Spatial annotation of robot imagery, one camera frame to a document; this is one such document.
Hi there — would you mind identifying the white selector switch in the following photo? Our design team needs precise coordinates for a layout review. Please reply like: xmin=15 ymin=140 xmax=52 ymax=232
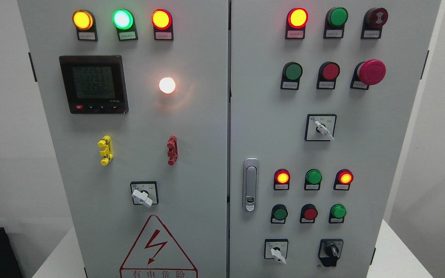
xmin=304 ymin=114 xmax=337 ymax=141
xmin=264 ymin=239 xmax=289 ymax=264

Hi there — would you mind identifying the red push button upper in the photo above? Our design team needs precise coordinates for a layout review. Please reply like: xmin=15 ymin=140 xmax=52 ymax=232
xmin=316 ymin=61 xmax=340 ymax=90

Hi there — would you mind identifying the grey right cabinet door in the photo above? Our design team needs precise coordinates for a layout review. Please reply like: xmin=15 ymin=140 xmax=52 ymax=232
xmin=229 ymin=0 xmax=440 ymax=278

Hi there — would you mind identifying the black knob selector switch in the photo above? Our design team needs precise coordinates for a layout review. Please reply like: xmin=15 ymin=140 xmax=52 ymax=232
xmin=318 ymin=239 xmax=344 ymax=267

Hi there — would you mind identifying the green indicator lower middle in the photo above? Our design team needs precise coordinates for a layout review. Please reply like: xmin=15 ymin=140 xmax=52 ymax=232
xmin=304 ymin=169 xmax=323 ymax=191

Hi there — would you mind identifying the red indicator lower right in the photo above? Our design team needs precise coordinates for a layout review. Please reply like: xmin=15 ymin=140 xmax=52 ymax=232
xmin=333 ymin=169 xmax=354 ymax=191

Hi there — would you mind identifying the white selector switch bottom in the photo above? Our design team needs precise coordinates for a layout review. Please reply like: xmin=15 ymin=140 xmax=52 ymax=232
xmin=264 ymin=239 xmax=289 ymax=264

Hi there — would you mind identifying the yellow test terminal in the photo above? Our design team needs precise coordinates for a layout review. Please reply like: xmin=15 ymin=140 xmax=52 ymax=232
xmin=97 ymin=135 xmax=114 ymax=166

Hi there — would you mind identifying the white selector switch upper right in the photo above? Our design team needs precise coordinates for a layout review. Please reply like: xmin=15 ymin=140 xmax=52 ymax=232
xmin=304 ymin=114 xmax=337 ymax=141

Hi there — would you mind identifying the red push button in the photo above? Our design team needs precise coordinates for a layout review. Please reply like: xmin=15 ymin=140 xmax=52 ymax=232
xmin=316 ymin=61 xmax=340 ymax=90
xmin=299 ymin=204 xmax=318 ymax=224

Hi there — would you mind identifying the red lit indicator top right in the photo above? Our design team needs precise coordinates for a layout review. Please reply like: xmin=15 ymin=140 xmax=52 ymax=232
xmin=285 ymin=7 xmax=309 ymax=39

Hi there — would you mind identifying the grey left cabinet door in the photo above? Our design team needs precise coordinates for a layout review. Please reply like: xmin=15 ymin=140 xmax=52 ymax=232
xmin=18 ymin=0 xmax=229 ymax=278

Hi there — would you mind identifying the red test terminal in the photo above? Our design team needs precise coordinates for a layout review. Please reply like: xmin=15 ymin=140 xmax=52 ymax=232
xmin=166 ymin=135 xmax=178 ymax=166

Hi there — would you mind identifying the red lit indicator lower left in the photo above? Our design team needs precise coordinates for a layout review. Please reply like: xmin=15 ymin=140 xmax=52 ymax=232
xmin=273 ymin=168 xmax=291 ymax=191

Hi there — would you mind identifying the grey cabinet door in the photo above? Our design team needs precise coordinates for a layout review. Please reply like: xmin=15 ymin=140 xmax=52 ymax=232
xmin=229 ymin=0 xmax=440 ymax=278
xmin=18 ymin=0 xmax=229 ymax=278

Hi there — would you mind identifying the white selector switch left door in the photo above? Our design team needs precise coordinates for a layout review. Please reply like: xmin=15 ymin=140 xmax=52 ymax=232
xmin=129 ymin=181 xmax=159 ymax=208

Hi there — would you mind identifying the silver door latch handle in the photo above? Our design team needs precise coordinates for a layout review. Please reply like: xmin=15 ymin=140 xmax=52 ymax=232
xmin=242 ymin=157 xmax=260 ymax=212

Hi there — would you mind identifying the yellow indicator light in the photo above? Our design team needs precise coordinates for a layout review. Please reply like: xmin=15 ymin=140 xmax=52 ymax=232
xmin=72 ymin=9 xmax=98 ymax=42

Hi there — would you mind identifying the red emergency stop button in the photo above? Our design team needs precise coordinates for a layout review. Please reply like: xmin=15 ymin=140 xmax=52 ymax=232
xmin=350 ymin=59 xmax=386 ymax=90

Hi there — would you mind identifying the green lit indicator light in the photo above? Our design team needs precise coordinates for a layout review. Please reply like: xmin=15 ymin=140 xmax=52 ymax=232
xmin=112 ymin=9 xmax=138 ymax=42

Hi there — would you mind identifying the black digital power meter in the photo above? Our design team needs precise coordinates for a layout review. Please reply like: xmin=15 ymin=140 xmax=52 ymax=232
xmin=59 ymin=55 xmax=129 ymax=114

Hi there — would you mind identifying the red electrical warning sticker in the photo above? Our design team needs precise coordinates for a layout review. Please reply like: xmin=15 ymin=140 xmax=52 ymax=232
xmin=119 ymin=215 xmax=199 ymax=278

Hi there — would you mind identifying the green push button lower right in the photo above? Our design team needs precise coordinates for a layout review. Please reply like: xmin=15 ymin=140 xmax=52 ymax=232
xmin=328 ymin=204 xmax=347 ymax=224

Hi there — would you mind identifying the red lit indicator light left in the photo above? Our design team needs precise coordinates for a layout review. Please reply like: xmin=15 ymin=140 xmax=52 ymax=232
xmin=151 ymin=8 xmax=174 ymax=41

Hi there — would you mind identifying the green push button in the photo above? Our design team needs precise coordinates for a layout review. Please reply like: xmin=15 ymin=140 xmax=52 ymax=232
xmin=280 ymin=62 xmax=303 ymax=90
xmin=328 ymin=204 xmax=347 ymax=224
xmin=270 ymin=204 xmax=288 ymax=224

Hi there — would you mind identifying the green push button upper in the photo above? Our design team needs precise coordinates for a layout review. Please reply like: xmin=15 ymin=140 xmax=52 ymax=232
xmin=280 ymin=62 xmax=303 ymax=90

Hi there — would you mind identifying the white lit indicator light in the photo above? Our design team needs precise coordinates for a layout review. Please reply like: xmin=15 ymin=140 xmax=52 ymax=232
xmin=158 ymin=77 xmax=176 ymax=94

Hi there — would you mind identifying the dark red buzzer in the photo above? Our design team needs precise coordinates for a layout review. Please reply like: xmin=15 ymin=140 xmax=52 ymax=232
xmin=361 ymin=7 xmax=388 ymax=39

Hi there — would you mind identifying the red push button lower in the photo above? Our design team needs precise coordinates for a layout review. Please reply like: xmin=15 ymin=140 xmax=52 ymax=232
xmin=299 ymin=204 xmax=318 ymax=224

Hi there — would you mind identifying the green indicator top right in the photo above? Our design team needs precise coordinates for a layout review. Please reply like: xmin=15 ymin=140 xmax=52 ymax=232
xmin=323 ymin=7 xmax=348 ymax=39

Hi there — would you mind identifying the green push button lower left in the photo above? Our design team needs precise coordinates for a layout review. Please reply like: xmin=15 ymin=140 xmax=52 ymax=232
xmin=270 ymin=204 xmax=288 ymax=224

